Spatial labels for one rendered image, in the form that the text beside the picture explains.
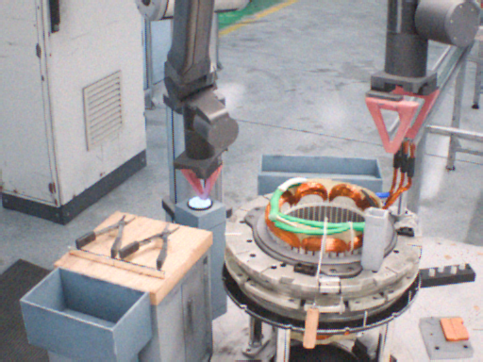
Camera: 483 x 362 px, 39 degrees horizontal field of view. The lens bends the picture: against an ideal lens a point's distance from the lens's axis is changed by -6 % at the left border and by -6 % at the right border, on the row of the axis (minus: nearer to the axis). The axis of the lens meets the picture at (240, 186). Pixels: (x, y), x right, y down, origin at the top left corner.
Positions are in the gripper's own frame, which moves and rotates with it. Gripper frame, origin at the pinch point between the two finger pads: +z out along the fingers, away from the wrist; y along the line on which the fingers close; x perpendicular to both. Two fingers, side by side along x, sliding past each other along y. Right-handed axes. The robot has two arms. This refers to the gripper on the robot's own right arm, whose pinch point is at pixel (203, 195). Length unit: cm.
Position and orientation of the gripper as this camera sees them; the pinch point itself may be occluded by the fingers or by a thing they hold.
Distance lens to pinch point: 135.5
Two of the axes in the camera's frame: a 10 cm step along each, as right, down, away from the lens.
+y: 4.2, -4.7, 7.8
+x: -9.1, -1.9, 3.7
